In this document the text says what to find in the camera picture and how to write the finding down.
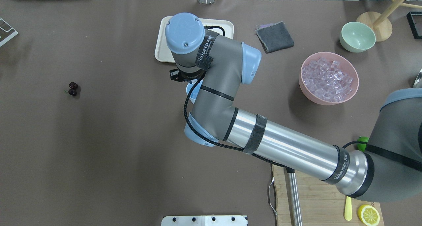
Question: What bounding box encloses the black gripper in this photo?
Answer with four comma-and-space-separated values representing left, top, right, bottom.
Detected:
170, 69, 195, 82

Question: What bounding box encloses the dark cherry pair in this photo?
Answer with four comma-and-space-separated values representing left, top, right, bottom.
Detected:
65, 82, 79, 97

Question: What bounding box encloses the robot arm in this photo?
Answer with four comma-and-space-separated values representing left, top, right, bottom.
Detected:
165, 13, 422, 202

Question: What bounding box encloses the light blue plastic cup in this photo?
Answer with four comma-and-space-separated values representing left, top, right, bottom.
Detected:
186, 81, 202, 103

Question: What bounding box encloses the pink bowl of ice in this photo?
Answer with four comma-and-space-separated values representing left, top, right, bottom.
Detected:
299, 52, 360, 105

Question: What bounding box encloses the cream rabbit tray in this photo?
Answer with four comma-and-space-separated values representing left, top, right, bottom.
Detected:
154, 16, 234, 63

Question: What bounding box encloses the grey folded cloth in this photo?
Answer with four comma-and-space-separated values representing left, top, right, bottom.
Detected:
255, 21, 294, 53

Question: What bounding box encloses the mint green bowl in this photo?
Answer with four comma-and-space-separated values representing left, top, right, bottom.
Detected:
339, 22, 376, 52

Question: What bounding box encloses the wooden cutting board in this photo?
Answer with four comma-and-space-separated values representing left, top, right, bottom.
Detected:
271, 165, 384, 226

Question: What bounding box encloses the green lime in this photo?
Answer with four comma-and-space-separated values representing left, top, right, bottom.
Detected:
357, 136, 369, 152

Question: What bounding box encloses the wooden glass stand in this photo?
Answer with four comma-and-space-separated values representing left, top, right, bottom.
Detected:
356, 0, 421, 42

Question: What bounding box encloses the yellow plastic knife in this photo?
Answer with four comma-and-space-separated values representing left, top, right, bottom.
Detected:
344, 196, 353, 221

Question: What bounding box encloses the lemon slice lower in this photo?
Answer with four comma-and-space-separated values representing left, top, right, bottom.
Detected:
357, 204, 381, 226

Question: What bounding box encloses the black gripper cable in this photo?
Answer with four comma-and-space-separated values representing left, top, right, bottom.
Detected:
183, 26, 368, 169

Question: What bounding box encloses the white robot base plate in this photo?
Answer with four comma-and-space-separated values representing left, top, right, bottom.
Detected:
161, 215, 249, 226

